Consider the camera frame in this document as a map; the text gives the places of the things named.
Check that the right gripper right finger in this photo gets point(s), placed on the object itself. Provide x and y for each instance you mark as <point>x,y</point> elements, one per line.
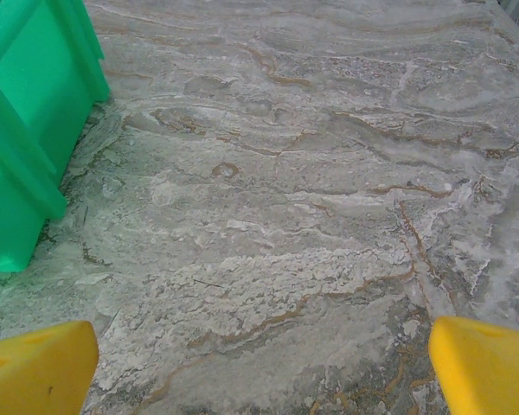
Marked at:
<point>488,372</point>

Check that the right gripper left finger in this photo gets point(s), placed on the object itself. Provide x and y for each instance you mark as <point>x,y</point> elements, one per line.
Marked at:
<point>34,372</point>

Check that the green plastic bin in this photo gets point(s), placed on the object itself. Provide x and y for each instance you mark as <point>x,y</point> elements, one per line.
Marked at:
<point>26,108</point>

